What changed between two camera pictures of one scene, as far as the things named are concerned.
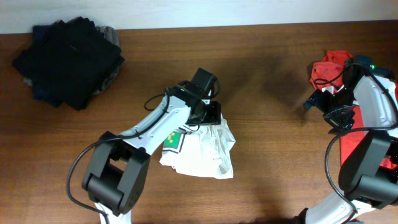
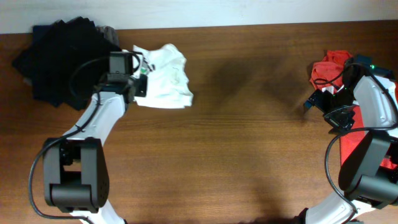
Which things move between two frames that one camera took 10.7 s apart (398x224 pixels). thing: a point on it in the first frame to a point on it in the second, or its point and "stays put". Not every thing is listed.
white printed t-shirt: [201, 150] to [167, 79]
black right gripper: [339, 116] stays put
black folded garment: [69, 61] stays put
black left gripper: [209, 113] to [141, 86]
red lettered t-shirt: [328, 74] stays put
